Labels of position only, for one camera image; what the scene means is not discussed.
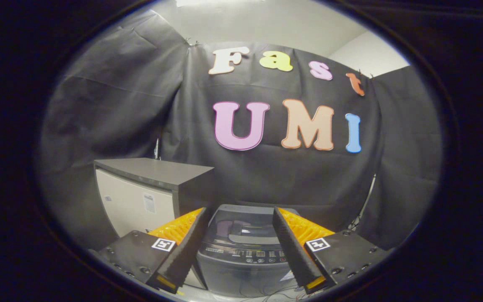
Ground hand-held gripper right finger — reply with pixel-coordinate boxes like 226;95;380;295
273;206;389;294

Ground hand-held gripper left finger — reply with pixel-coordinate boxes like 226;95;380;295
92;207;209;294

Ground black backdrop cloth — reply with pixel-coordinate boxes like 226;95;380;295
38;8;441;252

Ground thin floor cables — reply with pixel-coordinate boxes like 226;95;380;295
241;285;309;302

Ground grey washing machine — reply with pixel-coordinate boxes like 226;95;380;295
195;204;301;297

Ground dark cabinet with beige door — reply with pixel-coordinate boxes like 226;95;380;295
93;158;215;290

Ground backdrop stand pole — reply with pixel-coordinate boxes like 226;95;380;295
351;174;377;231

